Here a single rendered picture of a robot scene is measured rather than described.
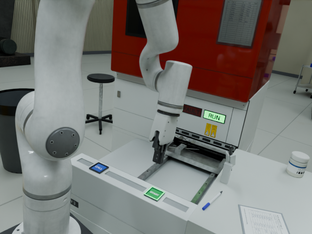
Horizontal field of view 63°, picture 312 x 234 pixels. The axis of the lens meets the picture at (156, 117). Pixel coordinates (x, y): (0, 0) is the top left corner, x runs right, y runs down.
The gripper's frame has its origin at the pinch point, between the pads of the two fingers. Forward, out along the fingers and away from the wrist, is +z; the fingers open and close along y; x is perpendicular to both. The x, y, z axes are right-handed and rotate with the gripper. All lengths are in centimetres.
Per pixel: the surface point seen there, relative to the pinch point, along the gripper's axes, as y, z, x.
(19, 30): -419, -55, -715
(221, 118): -57, -11, 4
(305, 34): -1011, -260, 8
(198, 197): -28.0, 21.2, 9.6
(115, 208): -0.9, 25.9, -13.2
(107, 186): 0.8, 17.8, -17.3
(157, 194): -3.4, 14.7, 1.1
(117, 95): -57, -7, -63
